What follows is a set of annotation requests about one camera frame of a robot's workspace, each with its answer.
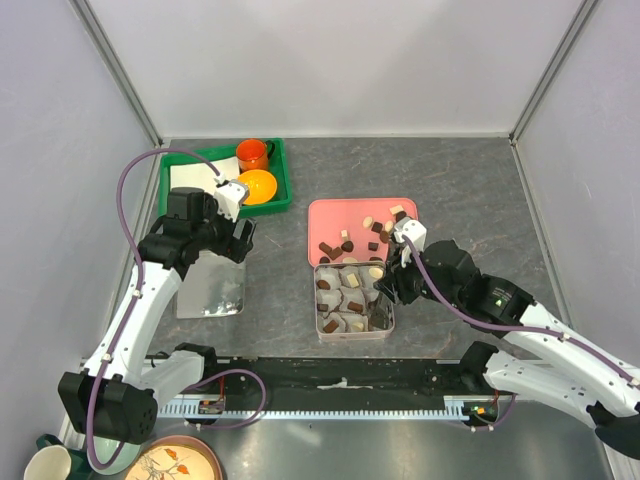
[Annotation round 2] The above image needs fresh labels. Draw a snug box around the light green bowl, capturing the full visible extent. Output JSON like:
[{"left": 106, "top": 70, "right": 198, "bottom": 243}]
[{"left": 86, "top": 437, "right": 144, "bottom": 476}]

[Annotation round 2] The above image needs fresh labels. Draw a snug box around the brown bar chocolate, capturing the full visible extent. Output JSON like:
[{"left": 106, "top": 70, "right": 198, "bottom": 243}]
[{"left": 347, "top": 301, "right": 364, "bottom": 312}]

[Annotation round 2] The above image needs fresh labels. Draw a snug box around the white rectangular chocolate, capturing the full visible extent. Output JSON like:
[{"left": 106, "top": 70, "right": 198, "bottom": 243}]
[{"left": 346, "top": 273, "right": 360, "bottom": 288}]

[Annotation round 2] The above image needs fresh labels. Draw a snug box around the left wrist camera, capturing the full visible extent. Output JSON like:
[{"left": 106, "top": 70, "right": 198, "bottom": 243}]
[{"left": 213, "top": 180, "right": 250, "bottom": 222}]

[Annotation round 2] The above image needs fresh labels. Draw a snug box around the pink painted plate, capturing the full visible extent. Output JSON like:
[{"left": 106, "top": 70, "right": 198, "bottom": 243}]
[{"left": 125, "top": 435, "right": 224, "bottom": 480}]

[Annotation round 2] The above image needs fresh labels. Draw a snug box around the orange mug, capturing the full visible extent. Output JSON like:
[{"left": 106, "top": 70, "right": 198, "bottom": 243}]
[{"left": 235, "top": 138, "right": 276, "bottom": 173}]

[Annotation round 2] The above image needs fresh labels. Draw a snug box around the silver tin lid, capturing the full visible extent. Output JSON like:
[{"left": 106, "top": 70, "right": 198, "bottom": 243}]
[{"left": 174, "top": 251, "right": 246, "bottom": 319}]

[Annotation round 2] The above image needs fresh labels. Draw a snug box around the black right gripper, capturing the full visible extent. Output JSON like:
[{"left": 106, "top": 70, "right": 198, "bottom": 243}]
[{"left": 373, "top": 242, "right": 462, "bottom": 309}]

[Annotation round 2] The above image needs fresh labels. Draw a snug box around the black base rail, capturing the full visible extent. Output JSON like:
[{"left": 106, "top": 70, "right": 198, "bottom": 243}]
[{"left": 160, "top": 342, "right": 507, "bottom": 423}]

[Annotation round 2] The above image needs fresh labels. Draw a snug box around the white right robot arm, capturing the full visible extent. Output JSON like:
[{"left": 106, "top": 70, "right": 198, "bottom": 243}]
[{"left": 374, "top": 240, "right": 639, "bottom": 459}]

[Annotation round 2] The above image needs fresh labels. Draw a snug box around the white swirl chocolate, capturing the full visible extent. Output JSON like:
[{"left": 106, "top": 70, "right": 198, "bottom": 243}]
[{"left": 368, "top": 267, "right": 384, "bottom": 279}]

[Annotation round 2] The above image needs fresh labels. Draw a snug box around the pink chocolate tin box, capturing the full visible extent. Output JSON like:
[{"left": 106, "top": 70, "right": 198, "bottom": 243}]
[{"left": 314, "top": 260, "right": 396, "bottom": 342}]

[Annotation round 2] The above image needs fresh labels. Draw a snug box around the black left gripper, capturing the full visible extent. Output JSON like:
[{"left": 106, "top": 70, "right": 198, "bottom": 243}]
[{"left": 192, "top": 193, "right": 256, "bottom": 264}]

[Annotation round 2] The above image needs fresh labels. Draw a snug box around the yellow bowl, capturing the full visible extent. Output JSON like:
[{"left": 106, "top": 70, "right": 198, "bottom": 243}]
[{"left": 238, "top": 169, "right": 278, "bottom": 206}]

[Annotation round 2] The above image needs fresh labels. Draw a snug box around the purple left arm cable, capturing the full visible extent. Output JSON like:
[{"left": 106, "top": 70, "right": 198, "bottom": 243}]
[{"left": 85, "top": 147, "right": 226, "bottom": 471}]

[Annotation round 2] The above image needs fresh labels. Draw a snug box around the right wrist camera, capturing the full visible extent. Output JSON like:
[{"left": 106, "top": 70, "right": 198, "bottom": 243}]
[{"left": 392, "top": 216, "right": 427, "bottom": 267}]

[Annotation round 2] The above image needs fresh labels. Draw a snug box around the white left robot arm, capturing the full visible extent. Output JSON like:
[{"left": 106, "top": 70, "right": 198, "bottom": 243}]
[{"left": 58, "top": 180, "right": 256, "bottom": 445}]

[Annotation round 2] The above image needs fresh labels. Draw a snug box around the pink tray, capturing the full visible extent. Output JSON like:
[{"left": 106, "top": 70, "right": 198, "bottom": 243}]
[{"left": 308, "top": 197, "right": 418, "bottom": 267}]

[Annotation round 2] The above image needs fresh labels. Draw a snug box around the green plastic bin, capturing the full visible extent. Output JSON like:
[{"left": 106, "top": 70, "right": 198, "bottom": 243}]
[{"left": 157, "top": 138, "right": 293, "bottom": 218}]

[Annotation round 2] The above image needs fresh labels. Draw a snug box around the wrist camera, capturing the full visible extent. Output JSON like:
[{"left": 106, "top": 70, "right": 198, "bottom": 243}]
[
  {"left": 213, "top": 180, "right": 250, "bottom": 222},
  {"left": 392, "top": 216, "right": 427, "bottom": 267}
]

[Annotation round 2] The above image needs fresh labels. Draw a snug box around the cream and green mug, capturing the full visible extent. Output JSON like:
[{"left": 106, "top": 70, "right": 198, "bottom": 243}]
[{"left": 23, "top": 434, "right": 93, "bottom": 480}]

